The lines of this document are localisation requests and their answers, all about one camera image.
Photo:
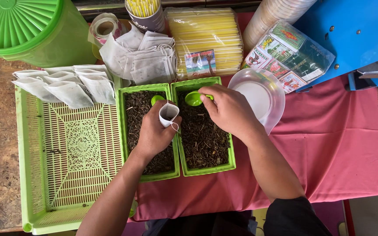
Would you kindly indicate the person's left hand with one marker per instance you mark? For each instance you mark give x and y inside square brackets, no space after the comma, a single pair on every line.
[153,134]

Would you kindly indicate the blue metal sealing machine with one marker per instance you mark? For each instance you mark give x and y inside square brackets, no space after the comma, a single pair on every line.
[356,36]

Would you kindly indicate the plastic bag of tea packets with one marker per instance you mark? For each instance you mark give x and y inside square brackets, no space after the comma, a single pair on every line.
[290,55]

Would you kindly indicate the paper cup of yellow straws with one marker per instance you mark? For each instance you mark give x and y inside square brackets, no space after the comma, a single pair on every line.
[146,14]

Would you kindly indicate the dried tea leaves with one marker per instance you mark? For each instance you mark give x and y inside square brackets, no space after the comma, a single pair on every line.
[135,111]
[202,144]

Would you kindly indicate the person's black sleeve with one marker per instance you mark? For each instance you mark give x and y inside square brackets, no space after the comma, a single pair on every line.
[294,218]

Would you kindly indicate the person's dark trousers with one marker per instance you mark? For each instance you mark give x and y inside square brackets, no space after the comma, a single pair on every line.
[205,224]

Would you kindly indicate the green plastic scoop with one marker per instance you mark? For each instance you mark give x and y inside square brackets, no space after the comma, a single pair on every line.
[157,99]
[193,98]

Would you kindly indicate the row of filled tea bags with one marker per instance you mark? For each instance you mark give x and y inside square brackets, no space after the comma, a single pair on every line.
[67,87]

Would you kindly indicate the clear plastic bowl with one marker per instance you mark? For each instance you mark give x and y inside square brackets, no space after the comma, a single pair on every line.
[258,96]

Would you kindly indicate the heap of empty filter bags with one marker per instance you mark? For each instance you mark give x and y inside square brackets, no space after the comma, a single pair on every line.
[146,59]

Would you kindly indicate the large green perforated tray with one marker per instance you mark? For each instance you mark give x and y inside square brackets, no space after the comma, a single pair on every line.
[77,157]

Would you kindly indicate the roll of sticker labels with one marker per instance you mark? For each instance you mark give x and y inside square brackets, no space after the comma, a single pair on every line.
[105,28]

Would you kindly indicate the white tea filter bag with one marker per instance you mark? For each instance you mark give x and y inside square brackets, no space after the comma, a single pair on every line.
[168,113]

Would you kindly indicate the green plastic jug with lid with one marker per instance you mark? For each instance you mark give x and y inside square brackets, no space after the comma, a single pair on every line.
[28,29]

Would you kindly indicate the small green plastic tray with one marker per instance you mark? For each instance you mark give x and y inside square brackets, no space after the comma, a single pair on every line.
[122,124]
[231,164]

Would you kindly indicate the pink table cloth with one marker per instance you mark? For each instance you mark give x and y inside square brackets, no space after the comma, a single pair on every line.
[333,150]

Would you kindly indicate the metal rail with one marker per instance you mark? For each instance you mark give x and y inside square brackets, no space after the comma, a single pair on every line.
[110,6]

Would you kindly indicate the sleeve of stacked plastic cups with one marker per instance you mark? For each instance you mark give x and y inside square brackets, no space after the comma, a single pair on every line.
[271,19]

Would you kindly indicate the person's right hand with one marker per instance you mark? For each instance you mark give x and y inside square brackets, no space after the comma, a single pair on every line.
[233,109]

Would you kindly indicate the pack of yellow drinking straws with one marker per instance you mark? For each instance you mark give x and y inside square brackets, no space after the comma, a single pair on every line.
[205,36]

